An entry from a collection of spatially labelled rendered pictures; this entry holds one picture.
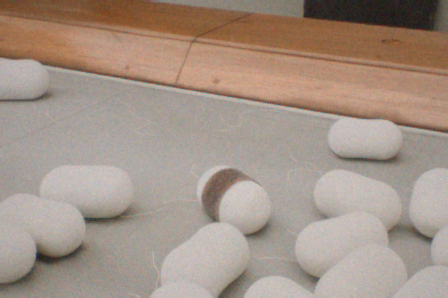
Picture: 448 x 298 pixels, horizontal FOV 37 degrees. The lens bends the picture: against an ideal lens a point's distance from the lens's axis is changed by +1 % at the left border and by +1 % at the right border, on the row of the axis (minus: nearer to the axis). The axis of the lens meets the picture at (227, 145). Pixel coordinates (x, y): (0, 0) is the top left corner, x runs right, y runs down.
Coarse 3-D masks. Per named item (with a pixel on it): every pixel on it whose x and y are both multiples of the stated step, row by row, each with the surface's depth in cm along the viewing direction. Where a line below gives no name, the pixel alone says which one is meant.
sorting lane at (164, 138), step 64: (0, 128) 33; (64, 128) 33; (128, 128) 33; (192, 128) 33; (256, 128) 33; (320, 128) 34; (0, 192) 27; (192, 192) 27; (64, 256) 22; (128, 256) 22; (256, 256) 23
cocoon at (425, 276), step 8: (424, 272) 19; (432, 272) 18; (440, 272) 18; (416, 280) 18; (424, 280) 18; (432, 280) 18; (440, 280) 18; (400, 288) 18; (408, 288) 18; (416, 288) 18; (424, 288) 18; (432, 288) 18; (440, 288) 18; (400, 296) 18; (408, 296) 17; (416, 296) 17; (424, 296) 17; (432, 296) 17; (440, 296) 17
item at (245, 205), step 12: (216, 168) 25; (204, 180) 24; (252, 180) 24; (228, 192) 23; (240, 192) 23; (252, 192) 23; (264, 192) 23; (228, 204) 23; (240, 204) 23; (252, 204) 23; (264, 204) 23; (228, 216) 23; (240, 216) 23; (252, 216) 23; (264, 216) 23; (240, 228) 23; (252, 228) 23
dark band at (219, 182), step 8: (224, 168) 24; (232, 168) 24; (216, 176) 24; (224, 176) 24; (232, 176) 24; (240, 176) 24; (208, 184) 24; (216, 184) 24; (224, 184) 24; (232, 184) 23; (208, 192) 24; (216, 192) 24; (224, 192) 23; (208, 200) 24; (216, 200) 23; (208, 208) 24; (216, 208) 23; (216, 216) 24
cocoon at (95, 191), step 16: (48, 176) 24; (64, 176) 24; (80, 176) 24; (96, 176) 24; (112, 176) 24; (48, 192) 24; (64, 192) 24; (80, 192) 24; (96, 192) 24; (112, 192) 24; (128, 192) 24; (80, 208) 24; (96, 208) 24; (112, 208) 24
